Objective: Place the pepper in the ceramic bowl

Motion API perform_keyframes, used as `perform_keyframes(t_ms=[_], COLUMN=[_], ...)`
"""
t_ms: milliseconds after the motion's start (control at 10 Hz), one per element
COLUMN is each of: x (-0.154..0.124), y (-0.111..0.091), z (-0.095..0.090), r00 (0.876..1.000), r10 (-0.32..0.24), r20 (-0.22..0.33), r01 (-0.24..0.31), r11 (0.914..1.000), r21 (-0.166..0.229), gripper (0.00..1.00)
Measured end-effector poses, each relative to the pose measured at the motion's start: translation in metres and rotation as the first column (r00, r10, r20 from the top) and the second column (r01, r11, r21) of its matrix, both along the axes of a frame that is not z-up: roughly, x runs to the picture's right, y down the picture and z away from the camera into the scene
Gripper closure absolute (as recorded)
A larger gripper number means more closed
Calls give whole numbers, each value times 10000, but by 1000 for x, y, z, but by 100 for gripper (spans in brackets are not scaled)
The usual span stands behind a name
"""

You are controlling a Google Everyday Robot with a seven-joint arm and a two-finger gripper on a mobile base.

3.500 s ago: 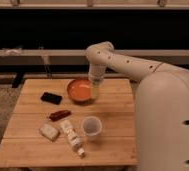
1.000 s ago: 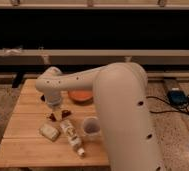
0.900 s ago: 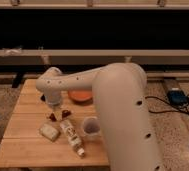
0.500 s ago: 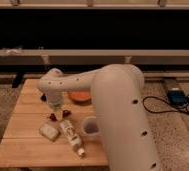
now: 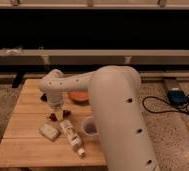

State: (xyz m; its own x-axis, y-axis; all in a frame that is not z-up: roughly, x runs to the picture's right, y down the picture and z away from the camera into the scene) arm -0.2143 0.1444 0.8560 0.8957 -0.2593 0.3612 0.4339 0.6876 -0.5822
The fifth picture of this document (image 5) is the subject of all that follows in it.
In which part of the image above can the orange ceramic bowl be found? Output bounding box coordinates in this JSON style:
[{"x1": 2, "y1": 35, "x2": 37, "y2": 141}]
[{"x1": 68, "y1": 91, "x2": 89, "y2": 103}]

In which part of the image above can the black rectangular object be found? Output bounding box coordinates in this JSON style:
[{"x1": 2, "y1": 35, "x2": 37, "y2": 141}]
[{"x1": 40, "y1": 93, "x2": 47, "y2": 102}]

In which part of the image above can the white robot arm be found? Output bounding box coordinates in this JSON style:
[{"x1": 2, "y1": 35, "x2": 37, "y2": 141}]
[{"x1": 39, "y1": 66, "x2": 160, "y2": 171}]

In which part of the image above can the wooden table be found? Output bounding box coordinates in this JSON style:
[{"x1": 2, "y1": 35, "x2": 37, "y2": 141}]
[{"x1": 0, "y1": 79, "x2": 105, "y2": 168}]

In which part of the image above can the white lotion tube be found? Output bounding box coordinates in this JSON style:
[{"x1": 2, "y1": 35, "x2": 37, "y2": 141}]
[{"x1": 60, "y1": 120, "x2": 85, "y2": 157}]

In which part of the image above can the beige sponge block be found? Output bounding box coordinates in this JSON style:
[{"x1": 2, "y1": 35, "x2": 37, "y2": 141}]
[{"x1": 39, "y1": 123, "x2": 60, "y2": 142}]

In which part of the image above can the blue power adapter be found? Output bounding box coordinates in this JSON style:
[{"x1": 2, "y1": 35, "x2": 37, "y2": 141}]
[{"x1": 167, "y1": 89, "x2": 187, "y2": 106}]

